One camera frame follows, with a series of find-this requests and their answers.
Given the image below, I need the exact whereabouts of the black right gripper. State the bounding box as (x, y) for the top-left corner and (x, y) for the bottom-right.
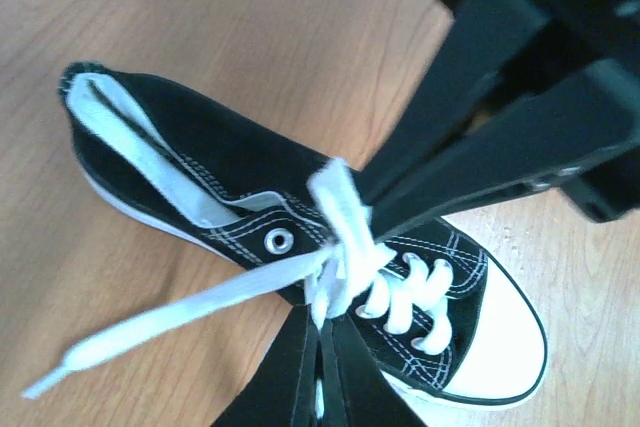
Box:
(358, 0), (639, 239)

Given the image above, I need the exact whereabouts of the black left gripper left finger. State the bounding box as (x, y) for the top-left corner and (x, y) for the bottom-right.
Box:
(213, 306), (319, 427)

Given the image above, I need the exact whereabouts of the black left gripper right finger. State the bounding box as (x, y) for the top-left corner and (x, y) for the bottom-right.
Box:
(320, 316), (423, 426)

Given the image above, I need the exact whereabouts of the black white canvas sneaker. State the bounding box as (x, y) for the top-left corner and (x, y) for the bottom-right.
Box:
(58, 62), (548, 409)

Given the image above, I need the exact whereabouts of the white shoelace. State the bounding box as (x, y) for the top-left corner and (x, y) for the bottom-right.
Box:
(22, 158), (453, 399)

